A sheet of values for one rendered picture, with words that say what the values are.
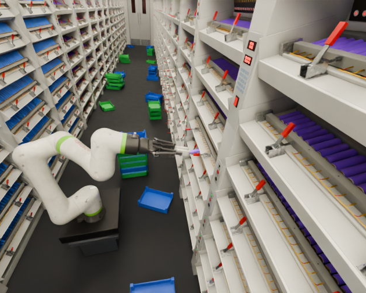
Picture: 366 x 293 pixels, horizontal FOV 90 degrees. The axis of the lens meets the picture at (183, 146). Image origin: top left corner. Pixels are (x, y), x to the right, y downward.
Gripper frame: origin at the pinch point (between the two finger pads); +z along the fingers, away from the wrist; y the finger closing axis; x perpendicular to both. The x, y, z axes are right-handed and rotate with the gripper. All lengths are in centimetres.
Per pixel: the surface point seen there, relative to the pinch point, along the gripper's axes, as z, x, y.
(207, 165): 17.0, 8.0, 0.7
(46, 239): -79, 123, 21
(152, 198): 6, 105, 52
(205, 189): 22.3, 25.8, -0.7
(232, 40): 6.6, -49.1, 6.4
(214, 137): 13.0, -10.7, -0.6
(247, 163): 17.8, -14.9, -22.2
